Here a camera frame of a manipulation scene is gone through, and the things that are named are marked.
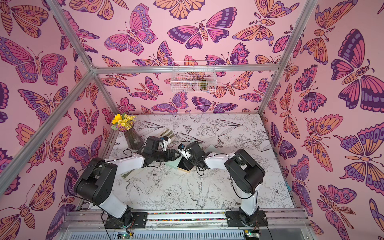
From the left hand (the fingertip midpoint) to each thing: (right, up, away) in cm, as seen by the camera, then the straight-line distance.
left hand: (179, 155), depth 91 cm
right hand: (+4, -3, +3) cm, 6 cm away
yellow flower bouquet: (-30, +20, -8) cm, 37 cm away
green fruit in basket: (+15, +44, +4) cm, 47 cm away
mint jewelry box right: (+20, +3, +7) cm, 22 cm away
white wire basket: (+9, +49, +4) cm, 50 cm away
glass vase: (-28, +8, +4) cm, 30 cm away
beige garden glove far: (-10, +13, +18) cm, 24 cm away
